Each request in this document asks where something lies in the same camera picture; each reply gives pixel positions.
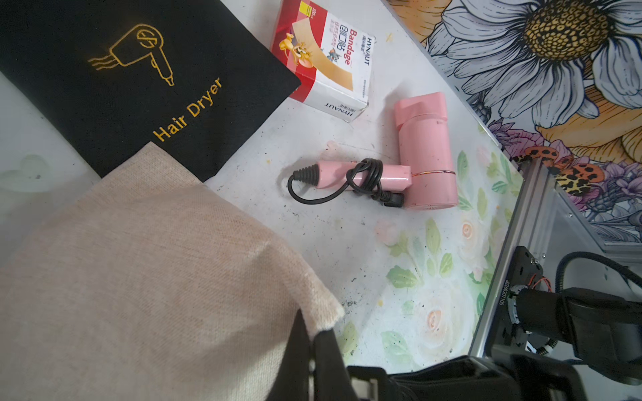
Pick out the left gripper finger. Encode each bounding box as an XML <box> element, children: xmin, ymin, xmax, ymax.
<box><xmin>267</xmin><ymin>311</ymin><xmax>358</xmax><ymax>400</ymax></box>

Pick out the beige cloth bag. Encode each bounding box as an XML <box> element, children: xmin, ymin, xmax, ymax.
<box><xmin>1</xmin><ymin>144</ymin><xmax>344</xmax><ymax>400</ymax></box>

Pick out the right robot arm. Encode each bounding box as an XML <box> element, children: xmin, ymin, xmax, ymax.
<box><xmin>348</xmin><ymin>288</ymin><xmax>641</xmax><ymax>400</ymax></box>

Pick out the pink hair dryer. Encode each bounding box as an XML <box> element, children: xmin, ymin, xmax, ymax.
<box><xmin>287</xmin><ymin>92</ymin><xmax>459</xmax><ymax>211</ymax></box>

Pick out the black hair dryer pouch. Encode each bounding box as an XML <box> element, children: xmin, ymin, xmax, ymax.
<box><xmin>1</xmin><ymin>1</ymin><xmax>300</xmax><ymax>180</ymax></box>

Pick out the red white bandage box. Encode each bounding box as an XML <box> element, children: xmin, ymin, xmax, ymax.
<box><xmin>271</xmin><ymin>0</ymin><xmax>376</xmax><ymax>122</ymax></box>

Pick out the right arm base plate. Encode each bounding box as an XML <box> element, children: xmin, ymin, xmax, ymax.
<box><xmin>484</xmin><ymin>246</ymin><xmax>543</xmax><ymax>357</ymax></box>

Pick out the aluminium front rail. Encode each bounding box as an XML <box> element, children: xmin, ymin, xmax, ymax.
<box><xmin>469</xmin><ymin>160</ymin><xmax>641</xmax><ymax>357</ymax></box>

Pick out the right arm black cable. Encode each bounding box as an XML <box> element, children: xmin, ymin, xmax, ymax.
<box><xmin>553</xmin><ymin>250</ymin><xmax>642</xmax><ymax>294</ymax></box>

